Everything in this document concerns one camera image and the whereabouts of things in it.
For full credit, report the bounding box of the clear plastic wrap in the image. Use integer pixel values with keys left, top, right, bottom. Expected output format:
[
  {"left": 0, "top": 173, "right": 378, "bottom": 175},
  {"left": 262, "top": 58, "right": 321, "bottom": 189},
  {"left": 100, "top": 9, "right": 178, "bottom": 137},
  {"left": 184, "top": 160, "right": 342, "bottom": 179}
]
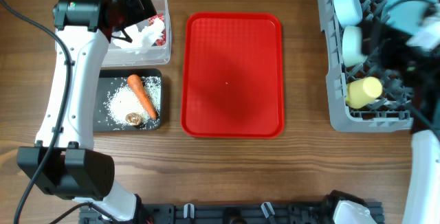
[{"left": 111, "top": 25, "right": 144, "bottom": 53}]

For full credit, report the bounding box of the mint green bowl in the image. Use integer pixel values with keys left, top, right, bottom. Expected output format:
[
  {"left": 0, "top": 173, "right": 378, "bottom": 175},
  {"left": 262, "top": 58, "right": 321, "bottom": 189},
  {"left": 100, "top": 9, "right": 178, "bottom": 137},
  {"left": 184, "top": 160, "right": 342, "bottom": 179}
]
[{"left": 342, "top": 26, "right": 367, "bottom": 67}]

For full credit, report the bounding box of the light blue plate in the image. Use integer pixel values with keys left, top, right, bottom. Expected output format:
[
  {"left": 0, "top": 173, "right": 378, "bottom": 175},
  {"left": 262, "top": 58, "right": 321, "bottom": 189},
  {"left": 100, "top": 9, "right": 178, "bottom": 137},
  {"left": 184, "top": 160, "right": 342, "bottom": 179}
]
[{"left": 381, "top": 0, "right": 439, "bottom": 34}]

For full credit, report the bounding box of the red snack wrapper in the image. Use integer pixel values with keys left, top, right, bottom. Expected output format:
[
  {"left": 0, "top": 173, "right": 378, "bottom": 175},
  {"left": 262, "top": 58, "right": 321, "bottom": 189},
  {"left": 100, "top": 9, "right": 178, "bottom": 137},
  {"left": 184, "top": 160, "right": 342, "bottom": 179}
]
[{"left": 147, "top": 14, "right": 166, "bottom": 46}]

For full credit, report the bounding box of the yellow cup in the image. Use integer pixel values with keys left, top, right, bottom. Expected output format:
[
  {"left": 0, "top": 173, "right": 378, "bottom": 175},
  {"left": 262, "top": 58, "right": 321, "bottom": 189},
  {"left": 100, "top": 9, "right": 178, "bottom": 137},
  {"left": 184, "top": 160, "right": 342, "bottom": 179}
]
[{"left": 345, "top": 76, "right": 383, "bottom": 109}]

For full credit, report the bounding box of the light blue bowl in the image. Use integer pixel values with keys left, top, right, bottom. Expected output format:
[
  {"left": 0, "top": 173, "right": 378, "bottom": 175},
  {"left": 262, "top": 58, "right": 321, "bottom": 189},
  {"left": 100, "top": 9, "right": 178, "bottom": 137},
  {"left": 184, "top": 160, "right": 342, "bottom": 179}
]
[{"left": 333, "top": 0, "right": 363, "bottom": 27}]

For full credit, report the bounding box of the orange carrot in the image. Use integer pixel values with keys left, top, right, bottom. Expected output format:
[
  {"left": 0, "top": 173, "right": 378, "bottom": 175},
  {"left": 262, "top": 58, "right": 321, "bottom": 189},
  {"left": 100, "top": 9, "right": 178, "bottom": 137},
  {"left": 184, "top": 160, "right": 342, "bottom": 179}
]
[{"left": 127, "top": 74, "right": 157, "bottom": 120}]

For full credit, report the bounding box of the white rice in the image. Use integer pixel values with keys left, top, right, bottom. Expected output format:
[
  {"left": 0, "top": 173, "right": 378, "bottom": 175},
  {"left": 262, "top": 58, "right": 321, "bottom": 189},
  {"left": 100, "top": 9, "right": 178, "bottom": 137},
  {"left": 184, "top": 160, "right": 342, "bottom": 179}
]
[{"left": 94, "top": 77, "right": 160, "bottom": 131}]

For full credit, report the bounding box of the white tissue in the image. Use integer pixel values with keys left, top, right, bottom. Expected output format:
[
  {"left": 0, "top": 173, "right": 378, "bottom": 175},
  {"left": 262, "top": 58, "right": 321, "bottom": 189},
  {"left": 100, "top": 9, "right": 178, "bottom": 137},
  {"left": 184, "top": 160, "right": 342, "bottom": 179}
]
[{"left": 137, "top": 16, "right": 166, "bottom": 53}]

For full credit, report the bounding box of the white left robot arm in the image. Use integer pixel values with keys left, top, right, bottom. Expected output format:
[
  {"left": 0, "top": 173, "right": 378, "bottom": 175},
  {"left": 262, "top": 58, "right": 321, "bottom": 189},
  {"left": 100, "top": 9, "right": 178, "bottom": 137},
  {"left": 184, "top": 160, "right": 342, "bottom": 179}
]
[{"left": 17, "top": 0, "right": 156, "bottom": 223}]

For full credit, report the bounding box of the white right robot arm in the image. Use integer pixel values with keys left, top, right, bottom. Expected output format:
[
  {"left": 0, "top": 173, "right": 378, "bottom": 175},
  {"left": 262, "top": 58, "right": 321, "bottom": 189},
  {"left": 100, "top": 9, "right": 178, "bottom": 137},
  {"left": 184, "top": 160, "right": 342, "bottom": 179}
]
[{"left": 356, "top": 21, "right": 439, "bottom": 224}]

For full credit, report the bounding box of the grey dishwasher rack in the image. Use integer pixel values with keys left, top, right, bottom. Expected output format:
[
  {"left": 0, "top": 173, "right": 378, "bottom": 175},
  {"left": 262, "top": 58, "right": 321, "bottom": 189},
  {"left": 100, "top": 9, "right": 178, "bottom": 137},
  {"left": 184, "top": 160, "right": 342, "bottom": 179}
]
[{"left": 316, "top": 0, "right": 440, "bottom": 133}]

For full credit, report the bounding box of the clear plastic bin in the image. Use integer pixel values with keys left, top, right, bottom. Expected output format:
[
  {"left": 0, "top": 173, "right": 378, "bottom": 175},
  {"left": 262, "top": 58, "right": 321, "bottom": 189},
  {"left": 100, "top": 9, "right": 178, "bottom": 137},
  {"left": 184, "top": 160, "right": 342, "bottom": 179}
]
[{"left": 55, "top": 0, "right": 172, "bottom": 68}]

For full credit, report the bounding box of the black tray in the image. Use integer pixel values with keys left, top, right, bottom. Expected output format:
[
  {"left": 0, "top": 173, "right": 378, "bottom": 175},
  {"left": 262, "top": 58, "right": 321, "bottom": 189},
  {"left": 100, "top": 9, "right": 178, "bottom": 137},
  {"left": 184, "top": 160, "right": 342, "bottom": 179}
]
[{"left": 93, "top": 69, "right": 162, "bottom": 132}]

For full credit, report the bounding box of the brown mushroom piece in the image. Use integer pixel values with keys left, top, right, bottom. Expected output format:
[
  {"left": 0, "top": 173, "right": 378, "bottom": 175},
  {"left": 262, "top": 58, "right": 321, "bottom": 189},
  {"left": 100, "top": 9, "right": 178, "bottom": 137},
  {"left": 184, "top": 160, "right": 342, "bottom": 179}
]
[{"left": 125, "top": 113, "right": 143, "bottom": 126}]

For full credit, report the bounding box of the red serving tray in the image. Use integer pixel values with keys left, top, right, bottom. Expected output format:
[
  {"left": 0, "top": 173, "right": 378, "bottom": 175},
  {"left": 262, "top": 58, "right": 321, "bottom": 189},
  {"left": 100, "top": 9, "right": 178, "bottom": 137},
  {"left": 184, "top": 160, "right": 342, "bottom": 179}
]
[{"left": 181, "top": 12, "right": 285, "bottom": 139}]

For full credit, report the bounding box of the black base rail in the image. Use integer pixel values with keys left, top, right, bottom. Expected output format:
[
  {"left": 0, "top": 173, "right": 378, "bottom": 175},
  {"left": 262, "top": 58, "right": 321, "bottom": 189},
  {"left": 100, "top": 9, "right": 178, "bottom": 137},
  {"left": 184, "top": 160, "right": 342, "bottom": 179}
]
[{"left": 78, "top": 201, "right": 384, "bottom": 224}]

